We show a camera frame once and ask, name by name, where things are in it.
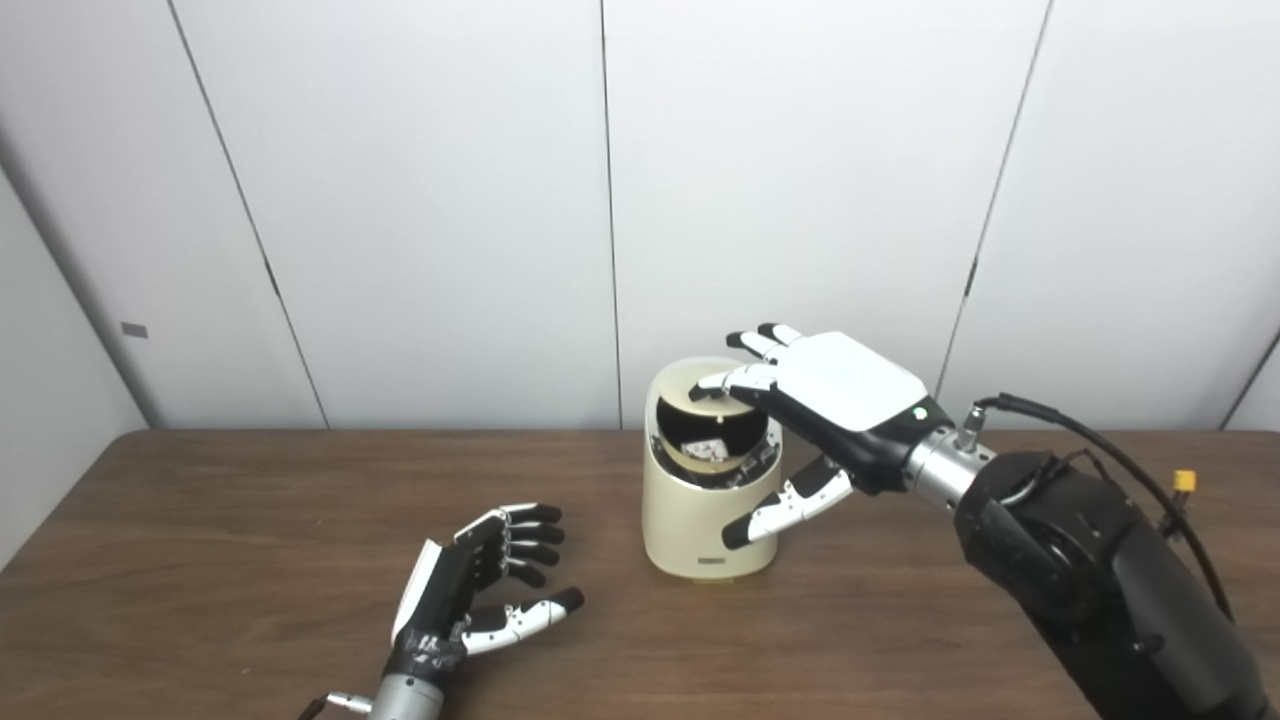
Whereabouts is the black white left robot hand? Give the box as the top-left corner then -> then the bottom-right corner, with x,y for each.
385,503 -> 586,686

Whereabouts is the round cream bin lid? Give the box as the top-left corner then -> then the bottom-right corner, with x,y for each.
655,383 -> 771,471

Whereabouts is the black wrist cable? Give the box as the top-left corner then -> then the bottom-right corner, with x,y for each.
298,692 -> 373,720
955,393 -> 1233,621

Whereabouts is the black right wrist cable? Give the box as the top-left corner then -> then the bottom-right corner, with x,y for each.
955,393 -> 1233,621

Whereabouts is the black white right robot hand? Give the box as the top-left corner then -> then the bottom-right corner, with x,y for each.
690,322 -> 956,551

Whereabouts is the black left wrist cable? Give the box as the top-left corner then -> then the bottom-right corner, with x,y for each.
298,692 -> 373,720

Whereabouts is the cream-colored trash bin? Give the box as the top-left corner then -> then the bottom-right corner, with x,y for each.
641,357 -> 785,581

